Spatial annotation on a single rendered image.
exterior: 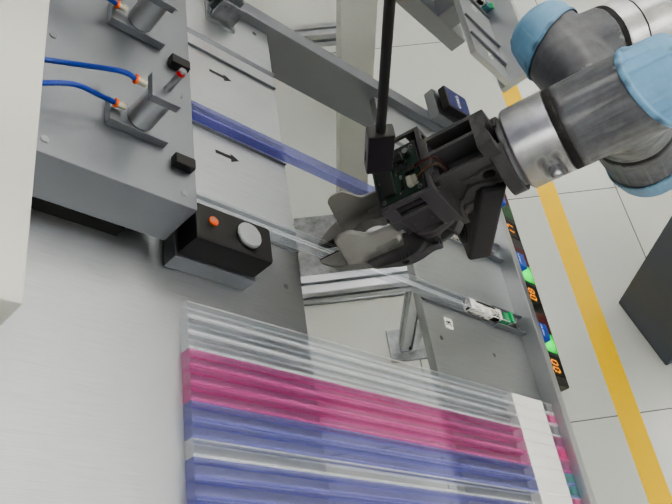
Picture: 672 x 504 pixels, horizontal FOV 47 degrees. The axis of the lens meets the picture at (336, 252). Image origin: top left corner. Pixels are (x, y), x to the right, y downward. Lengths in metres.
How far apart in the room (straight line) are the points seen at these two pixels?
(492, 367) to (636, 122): 0.37
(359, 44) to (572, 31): 0.59
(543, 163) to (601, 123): 0.06
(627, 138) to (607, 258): 1.34
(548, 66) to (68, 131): 0.46
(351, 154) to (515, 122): 0.90
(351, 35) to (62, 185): 0.83
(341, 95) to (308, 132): 1.11
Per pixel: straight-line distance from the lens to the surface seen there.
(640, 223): 2.10
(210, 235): 0.62
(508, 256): 1.05
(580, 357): 1.85
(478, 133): 0.67
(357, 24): 1.32
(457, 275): 0.95
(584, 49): 0.81
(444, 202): 0.68
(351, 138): 1.51
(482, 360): 0.91
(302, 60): 0.99
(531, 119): 0.67
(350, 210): 0.76
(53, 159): 0.56
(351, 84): 1.03
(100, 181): 0.58
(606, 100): 0.66
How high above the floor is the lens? 1.60
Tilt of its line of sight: 57 degrees down
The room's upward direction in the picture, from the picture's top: straight up
